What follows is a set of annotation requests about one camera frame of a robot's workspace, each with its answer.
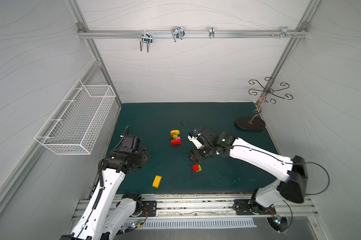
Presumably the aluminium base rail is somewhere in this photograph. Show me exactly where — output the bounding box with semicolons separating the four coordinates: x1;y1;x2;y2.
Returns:
72;193;318;221

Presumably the left metal clip hook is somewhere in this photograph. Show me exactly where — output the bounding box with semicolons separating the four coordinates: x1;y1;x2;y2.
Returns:
140;33;153;52

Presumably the yellow curved lego brick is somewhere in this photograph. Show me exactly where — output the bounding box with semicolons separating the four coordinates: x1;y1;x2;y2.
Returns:
170;130;180;135

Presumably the horizontal aluminium rail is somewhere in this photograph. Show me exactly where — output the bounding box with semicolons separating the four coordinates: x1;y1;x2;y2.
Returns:
78;29;309;39

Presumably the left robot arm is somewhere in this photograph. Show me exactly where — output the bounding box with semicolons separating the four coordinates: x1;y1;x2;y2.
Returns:
60;126;151;240

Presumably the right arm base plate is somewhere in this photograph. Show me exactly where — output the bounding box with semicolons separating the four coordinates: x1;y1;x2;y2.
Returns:
232;199;276;216

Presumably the metal clip hook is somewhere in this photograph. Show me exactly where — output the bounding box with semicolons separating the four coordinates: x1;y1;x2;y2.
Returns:
270;27;297;39
209;27;215;39
140;33;153;52
171;27;185;42

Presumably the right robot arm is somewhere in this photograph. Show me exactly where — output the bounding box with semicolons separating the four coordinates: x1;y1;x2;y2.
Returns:
187;128;308;215

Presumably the right metal clip hook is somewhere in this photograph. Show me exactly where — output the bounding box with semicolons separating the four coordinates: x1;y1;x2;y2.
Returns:
270;27;297;39

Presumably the white wire basket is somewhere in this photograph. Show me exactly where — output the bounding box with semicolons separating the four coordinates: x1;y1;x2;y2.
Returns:
34;80;116;155

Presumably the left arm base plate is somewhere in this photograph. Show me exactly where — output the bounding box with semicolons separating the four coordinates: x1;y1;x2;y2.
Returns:
139;200;157;218

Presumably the black metal hook stand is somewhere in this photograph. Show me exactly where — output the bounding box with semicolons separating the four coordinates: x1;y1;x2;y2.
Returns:
234;79;293;131

